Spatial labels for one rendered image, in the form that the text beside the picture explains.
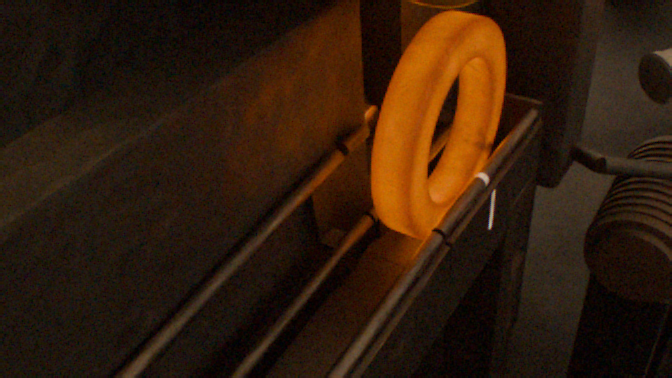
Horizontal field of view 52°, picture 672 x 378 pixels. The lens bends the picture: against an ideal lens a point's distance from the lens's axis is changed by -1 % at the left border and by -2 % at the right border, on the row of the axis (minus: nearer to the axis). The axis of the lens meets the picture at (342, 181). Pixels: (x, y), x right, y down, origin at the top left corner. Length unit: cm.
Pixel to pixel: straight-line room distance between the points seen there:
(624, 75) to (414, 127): 180
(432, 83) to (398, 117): 3
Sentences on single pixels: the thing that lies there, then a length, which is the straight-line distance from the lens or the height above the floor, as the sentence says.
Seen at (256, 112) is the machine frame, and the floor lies 83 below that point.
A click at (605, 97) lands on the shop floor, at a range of 213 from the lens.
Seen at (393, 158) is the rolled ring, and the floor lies 78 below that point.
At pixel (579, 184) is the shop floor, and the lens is 177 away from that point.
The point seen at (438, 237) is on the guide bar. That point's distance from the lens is 52.
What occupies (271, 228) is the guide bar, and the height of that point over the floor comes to 76.
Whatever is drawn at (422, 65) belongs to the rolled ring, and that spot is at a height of 83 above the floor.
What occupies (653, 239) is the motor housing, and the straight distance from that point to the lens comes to 86.
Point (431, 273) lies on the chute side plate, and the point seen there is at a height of 70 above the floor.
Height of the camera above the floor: 107
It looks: 38 degrees down
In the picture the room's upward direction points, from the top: 4 degrees counter-clockwise
